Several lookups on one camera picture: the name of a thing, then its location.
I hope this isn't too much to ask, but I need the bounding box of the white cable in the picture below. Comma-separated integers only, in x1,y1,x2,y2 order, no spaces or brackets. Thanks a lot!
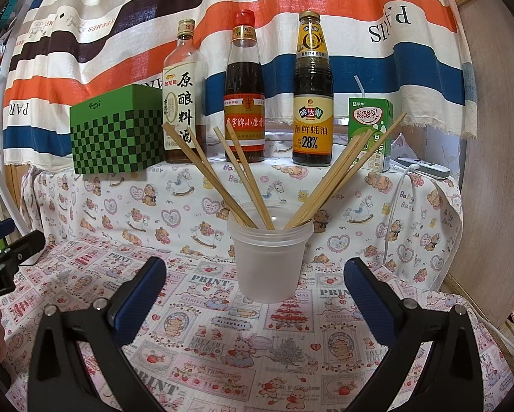
493,322,514,358

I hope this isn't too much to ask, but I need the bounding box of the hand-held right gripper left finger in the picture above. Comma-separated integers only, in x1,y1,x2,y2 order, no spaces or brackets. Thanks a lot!
27,256,167,412

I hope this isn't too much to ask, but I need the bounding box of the green checkered box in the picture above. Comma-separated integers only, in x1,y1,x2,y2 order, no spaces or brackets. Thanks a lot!
70,84,163,175

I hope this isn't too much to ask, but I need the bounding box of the cooking wine bottle white label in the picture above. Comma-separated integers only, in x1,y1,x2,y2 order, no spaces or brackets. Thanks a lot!
161,19,209,164

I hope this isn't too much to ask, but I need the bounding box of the oyster sauce bottle yellow label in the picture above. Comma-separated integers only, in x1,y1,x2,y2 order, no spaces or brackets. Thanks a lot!
292,11,334,167

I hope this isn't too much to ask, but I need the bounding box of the green drink carton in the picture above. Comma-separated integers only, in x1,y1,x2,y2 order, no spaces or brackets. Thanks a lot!
347,97,394,173

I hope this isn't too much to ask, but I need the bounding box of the striped cloth backdrop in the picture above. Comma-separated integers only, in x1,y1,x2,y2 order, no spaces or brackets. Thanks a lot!
1,0,474,168

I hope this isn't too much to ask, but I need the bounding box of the brown wooden board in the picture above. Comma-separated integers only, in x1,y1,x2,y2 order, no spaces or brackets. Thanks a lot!
446,0,514,327

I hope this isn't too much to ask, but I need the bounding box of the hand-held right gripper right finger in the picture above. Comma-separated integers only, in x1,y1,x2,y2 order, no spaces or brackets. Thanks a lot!
343,257,487,412

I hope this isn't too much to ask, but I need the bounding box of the clear plastic cup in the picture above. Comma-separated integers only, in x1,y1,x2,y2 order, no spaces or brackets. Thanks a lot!
227,203,314,304

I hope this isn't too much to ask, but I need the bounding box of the white power strip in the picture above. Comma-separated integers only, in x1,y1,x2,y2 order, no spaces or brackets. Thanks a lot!
396,157,450,180

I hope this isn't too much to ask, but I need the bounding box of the sesame oil bottle red cap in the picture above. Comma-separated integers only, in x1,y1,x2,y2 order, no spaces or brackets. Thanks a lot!
223,10,266,163

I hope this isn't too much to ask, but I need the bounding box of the strawberry print tablecloth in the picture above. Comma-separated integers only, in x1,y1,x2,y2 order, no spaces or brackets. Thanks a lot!
0,232,514,412

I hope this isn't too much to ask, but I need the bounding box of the bundle of bamboo chopsticks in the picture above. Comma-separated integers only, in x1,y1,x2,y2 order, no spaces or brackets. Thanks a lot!
161,112,408,230

